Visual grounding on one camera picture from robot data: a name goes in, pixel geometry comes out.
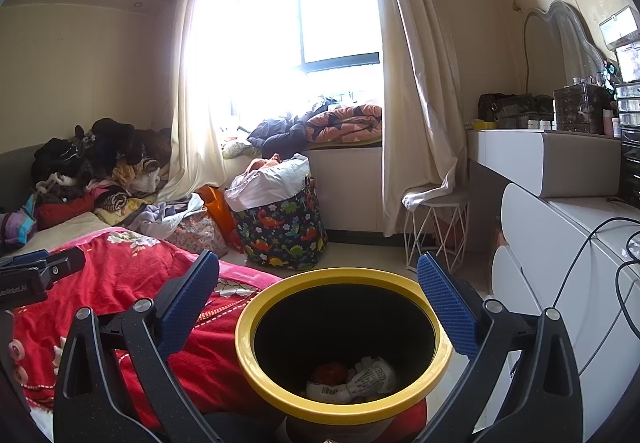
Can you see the white boxes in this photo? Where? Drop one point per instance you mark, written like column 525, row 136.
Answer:
column 622, row 38

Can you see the white cloth bundle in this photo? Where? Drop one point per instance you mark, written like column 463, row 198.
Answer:
column 270, row 185

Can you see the black framed window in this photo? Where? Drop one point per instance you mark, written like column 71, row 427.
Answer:
column 340, row 13

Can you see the striped purple blue cloth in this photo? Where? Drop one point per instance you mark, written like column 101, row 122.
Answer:
column 17, row 225

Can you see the orange bag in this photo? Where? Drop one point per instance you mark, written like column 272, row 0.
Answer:
column 220, row 213

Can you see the white cloth on stool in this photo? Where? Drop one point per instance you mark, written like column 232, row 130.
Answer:
column 425, row 195

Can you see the knotted white plastic bag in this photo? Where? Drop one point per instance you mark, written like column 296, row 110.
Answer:
column 372, row 375

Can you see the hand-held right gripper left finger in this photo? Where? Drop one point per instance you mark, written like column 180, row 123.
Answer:
column 190, row 303

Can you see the wavy framed mirror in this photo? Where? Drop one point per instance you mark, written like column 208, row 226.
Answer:
column 565, row 43

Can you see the beige bed sheet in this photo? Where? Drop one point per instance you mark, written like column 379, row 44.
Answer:
column 65, row 233

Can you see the yellow rimmed black trash bin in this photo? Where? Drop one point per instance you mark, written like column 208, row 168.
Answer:
column 280, row 288

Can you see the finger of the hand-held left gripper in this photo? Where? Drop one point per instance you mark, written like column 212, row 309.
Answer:
column 55, row 265

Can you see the white drawer cabinet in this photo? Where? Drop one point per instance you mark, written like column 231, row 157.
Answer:
column 550, row 248

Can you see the white grey dressing table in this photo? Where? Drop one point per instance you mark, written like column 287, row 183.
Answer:
column 545, row 163

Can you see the dinosaur print laundry basket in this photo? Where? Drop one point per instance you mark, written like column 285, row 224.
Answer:
column 280, row 233

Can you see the floral fabric bag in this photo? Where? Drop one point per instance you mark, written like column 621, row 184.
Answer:
column 200, row 233

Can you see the black bag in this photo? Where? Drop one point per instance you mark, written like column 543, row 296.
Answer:
column 515, row 110

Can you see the dark blue jacket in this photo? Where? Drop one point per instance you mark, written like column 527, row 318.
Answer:
column 277, row 135

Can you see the small yellow item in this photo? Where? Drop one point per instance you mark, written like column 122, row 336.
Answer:
column 484, row 125

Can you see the clear cosmetics organizer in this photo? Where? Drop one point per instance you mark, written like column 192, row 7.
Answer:
column 580, row 108

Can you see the green white cloth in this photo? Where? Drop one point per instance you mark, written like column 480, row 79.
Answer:
column 237, row 149

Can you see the pile of dark clothes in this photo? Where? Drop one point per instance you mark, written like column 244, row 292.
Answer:
column 100, row 153

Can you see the grey bed headboard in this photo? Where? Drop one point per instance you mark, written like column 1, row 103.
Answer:
column 20, row 163

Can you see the dark drawer organizer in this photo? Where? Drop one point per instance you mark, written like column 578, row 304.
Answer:
column 630, row 148

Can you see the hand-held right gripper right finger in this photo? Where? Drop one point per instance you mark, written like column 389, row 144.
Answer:
column 447, row 305

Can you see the cream curtain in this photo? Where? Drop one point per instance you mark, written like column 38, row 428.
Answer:
column 192, row 123
column 415, row 73

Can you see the orange navy patterned quilt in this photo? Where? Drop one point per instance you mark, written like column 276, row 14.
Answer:
column 350, row 123

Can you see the red floral blanket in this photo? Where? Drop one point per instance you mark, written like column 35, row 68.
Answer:
column 125, row 263

